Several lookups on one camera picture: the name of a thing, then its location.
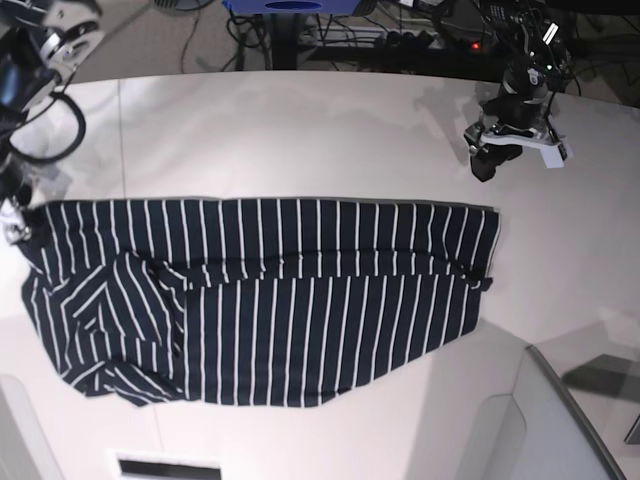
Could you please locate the navy white striped t-shirt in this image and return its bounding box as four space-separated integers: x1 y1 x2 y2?
20 199 501 407

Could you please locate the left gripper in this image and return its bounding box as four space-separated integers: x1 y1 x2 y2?
464 57 573 182

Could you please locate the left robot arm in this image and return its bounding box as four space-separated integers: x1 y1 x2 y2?
464 1 573 182

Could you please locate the power strip with red light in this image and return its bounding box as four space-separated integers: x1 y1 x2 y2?
376 30 483 54

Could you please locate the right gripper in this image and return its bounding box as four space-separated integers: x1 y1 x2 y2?
1 185 34 245

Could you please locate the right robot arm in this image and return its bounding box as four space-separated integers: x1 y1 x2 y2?
1 1 104 245

